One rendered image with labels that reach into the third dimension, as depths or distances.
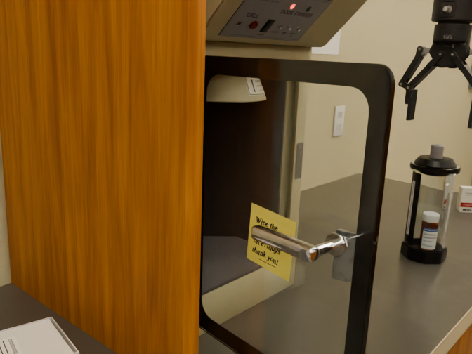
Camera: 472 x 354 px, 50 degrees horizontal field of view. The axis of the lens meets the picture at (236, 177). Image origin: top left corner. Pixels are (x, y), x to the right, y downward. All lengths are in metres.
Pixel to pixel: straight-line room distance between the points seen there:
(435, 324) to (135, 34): 0.70
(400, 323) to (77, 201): 0.59
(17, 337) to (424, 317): 0.69
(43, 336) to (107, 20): 0.46
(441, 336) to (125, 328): 0.53
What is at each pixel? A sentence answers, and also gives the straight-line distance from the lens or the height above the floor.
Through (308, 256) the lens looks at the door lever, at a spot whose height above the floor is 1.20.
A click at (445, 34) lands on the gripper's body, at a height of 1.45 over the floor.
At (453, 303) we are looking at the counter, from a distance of 1.09.
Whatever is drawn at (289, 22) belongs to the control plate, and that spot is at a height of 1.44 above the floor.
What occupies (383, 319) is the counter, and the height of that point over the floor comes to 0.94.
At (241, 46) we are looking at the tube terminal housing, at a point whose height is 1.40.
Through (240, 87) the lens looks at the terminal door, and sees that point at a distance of 0.63.
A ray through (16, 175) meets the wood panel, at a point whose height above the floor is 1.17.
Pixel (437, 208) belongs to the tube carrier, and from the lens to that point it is 1.22.
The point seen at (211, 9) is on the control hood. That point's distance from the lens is 0.68.
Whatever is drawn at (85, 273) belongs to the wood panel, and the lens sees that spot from 0.84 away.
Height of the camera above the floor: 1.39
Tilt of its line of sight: 14 degrees down
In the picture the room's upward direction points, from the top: 2 degrees clockwise
